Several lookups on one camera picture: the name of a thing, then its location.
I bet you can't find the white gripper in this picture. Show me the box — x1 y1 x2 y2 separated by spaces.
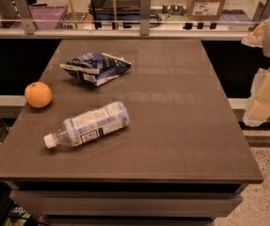
241 16 270 127

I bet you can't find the blue label plastic bottle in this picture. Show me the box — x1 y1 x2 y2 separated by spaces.
44 102 129 148

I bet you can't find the cardboard box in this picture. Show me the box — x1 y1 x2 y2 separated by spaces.
186 0 226 20

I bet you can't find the brown table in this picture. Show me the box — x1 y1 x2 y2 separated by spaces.
0 40 262 226

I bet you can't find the metal railing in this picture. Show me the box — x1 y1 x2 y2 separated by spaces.
0 0 267 40

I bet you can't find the blue chip bag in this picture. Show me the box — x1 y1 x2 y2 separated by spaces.
60 52 132 87

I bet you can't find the purple plastic crate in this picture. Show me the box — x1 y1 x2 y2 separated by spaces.
9 4 71 30

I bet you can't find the orange fruit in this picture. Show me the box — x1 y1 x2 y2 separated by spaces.
24 82 52 108

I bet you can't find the green package under table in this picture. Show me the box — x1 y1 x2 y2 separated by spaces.
4 206 31 226

